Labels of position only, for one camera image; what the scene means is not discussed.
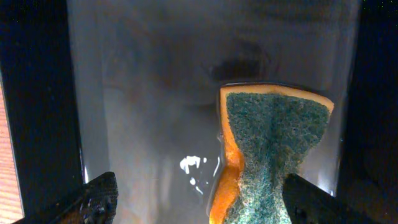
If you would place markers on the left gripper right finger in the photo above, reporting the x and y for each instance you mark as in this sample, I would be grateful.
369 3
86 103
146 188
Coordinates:
307 204

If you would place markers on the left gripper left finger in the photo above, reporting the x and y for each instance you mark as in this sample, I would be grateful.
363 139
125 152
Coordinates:
93 203

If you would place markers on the green and yellow sponge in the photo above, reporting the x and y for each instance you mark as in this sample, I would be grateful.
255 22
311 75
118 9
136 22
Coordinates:
266 131

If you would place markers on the black rectangular tray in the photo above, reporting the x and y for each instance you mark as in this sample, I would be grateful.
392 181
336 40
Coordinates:
132 87

